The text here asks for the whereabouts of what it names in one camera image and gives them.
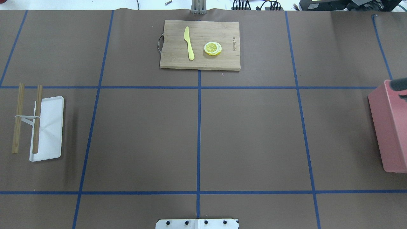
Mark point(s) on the wooden rack rod outer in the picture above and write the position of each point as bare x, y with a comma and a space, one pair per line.
17, 124

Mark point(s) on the wooden rack rod inner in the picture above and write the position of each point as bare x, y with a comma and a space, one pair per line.
38, 107

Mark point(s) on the yellow lemon slice toy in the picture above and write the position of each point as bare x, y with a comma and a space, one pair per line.
213, 48

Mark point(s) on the grey pink cleaning cloth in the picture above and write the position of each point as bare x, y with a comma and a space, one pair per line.
398, 85

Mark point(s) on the yellow plastic knife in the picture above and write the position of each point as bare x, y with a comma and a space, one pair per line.
186, 36

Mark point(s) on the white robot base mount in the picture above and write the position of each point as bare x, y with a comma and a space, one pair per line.
197, 224

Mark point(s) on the grey camera stand post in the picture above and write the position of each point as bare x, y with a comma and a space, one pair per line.
198, 7

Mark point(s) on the pink plastic bin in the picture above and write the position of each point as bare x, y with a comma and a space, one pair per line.
388, 110

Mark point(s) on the wooden rack rod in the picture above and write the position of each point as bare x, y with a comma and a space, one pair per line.
38, 107
17, 124

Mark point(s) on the bamboo cutting board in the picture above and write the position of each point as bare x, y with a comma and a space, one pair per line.
174, 53

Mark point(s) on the white towel rack tray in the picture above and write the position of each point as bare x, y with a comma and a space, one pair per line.
50, 130

